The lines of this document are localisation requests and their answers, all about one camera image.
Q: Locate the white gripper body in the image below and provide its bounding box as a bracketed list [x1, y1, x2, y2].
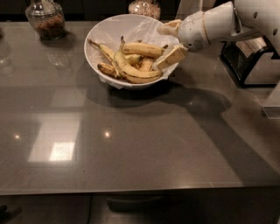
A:
[178, 2, 237, 52]

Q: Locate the padded gripper finger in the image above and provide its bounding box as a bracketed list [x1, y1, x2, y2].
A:
[152, 45, 188, 70]
[157, 19, 182, 38]

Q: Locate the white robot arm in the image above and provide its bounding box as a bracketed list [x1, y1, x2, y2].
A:
[157, 0, 280, 88]

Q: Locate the middle hidden yellow banana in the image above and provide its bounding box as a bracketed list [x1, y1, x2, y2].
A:
[139, 57, 154, 72]

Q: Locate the white bowl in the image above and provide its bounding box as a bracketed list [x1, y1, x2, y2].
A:
[83, 13, 180, 90]

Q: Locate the top yellow banana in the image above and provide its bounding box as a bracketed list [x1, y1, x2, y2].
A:
[122, 42, 168, 59]

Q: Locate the clear plastic bowl liner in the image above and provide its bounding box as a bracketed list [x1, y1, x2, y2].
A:
[87, 15, 179, 89]

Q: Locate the left back yellow banana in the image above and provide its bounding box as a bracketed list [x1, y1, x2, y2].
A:
[87, 38, 143, 66]

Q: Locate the front large yellow banana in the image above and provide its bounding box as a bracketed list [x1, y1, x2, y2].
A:
[113, 37, 163, 84]

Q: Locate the small lower left banana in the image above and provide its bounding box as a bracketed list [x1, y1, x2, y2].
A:
[97, 63, 119, 79]

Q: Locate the white stand panel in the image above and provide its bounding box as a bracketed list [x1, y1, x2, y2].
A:
[175, 0, 216, 20]

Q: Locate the middle glass jar with cereal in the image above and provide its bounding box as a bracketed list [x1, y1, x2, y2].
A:
[128, 0, 161, 20]

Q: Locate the left glass jar with granola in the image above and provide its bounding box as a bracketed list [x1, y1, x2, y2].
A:
[25, 0, 65, 40]

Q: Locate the clear glass at left edge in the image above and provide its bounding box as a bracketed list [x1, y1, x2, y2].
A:
[0, 30, 14, 76]

